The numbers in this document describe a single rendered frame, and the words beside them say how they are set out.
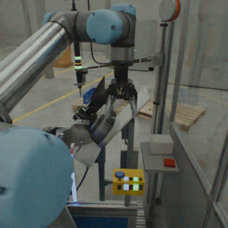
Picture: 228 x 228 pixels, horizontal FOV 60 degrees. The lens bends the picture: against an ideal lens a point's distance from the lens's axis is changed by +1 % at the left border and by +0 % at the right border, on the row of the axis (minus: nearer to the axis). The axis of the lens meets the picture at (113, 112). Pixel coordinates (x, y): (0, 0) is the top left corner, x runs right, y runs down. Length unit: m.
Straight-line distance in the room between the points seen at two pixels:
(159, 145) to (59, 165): 1.32
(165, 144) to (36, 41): 1.26
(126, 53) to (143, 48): 7.70
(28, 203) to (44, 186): 0.02
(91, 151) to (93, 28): 0.99
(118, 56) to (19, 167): 0.45
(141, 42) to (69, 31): 7.79
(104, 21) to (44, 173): 0.35
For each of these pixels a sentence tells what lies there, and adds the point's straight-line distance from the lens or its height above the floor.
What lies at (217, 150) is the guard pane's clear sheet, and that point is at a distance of 1.08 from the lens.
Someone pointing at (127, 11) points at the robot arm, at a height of 1.81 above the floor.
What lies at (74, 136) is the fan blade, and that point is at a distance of 1.19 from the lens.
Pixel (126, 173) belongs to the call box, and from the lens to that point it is 1.08.
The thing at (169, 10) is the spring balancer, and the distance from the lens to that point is 1.55.
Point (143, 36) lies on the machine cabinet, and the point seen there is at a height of 1.37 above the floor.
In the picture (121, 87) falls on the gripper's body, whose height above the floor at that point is 1.61.
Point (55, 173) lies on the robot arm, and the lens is 0.27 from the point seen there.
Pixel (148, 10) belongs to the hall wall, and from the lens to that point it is 13.54.
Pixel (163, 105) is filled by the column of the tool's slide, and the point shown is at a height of 1.16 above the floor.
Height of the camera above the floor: 1.78
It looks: 24 degrees down
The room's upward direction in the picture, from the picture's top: straight up
